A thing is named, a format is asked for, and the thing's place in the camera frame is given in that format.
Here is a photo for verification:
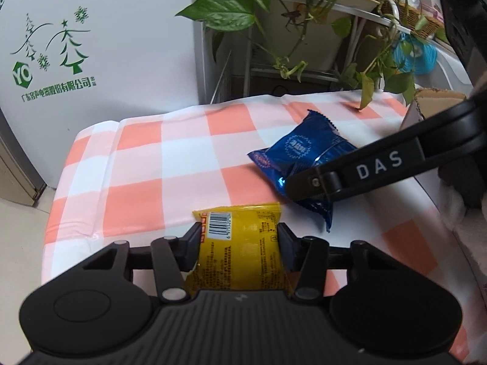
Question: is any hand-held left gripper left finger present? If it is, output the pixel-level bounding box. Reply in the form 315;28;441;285
82;221;202;303

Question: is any light blue mesh item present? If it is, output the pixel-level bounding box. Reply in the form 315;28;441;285
394;32;438;75

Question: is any wicker basket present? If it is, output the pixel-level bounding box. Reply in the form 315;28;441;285
380;0;444;40

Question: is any green pothos plant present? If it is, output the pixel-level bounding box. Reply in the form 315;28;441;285
175;0;450;111

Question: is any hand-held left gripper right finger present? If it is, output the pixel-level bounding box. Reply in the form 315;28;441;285
277;222;399;302

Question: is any white metal rack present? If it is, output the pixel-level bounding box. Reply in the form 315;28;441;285
243;0;404;92

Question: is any white freezer with tree print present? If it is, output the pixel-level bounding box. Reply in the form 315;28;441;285
0;0;208;198

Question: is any silver refrigerator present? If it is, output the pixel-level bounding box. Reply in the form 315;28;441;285
0;110;48;208

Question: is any cardboard box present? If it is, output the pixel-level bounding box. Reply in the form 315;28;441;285
399;87;487;365

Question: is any mustard yellow snack packet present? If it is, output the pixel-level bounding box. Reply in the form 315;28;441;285
186;202;292;299

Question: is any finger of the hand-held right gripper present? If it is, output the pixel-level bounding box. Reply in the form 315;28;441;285
285;95;487;203

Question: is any dark blue snack packet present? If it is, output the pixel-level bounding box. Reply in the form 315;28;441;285
247;109;358;232

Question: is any orange white checkered tablecloth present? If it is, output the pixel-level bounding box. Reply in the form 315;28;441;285
40;91;468;350

